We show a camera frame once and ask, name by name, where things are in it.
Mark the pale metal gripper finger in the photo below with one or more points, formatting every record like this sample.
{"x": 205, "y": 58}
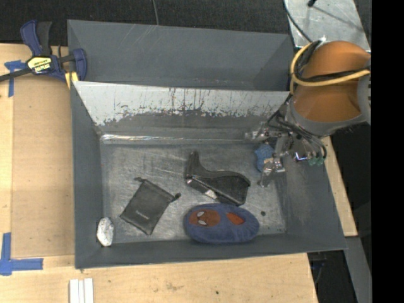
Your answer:
{"x": 267, "y": 174}
{"x": 279, "y": 166}

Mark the blue sponge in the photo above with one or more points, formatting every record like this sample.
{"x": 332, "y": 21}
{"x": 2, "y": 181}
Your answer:
{"x": 263, "y": 156}

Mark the blue cushion with red face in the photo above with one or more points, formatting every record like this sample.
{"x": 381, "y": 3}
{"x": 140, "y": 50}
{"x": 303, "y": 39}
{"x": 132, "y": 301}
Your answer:
{"x": 221, "y": 229}

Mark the grey metal bin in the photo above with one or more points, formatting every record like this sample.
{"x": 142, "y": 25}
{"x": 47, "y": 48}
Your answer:
{"x": 151, "y": 58}

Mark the white crumpled lump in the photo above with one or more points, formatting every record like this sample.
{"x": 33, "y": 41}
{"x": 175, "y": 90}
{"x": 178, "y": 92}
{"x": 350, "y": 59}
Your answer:
{"x": 105, "y": 231}

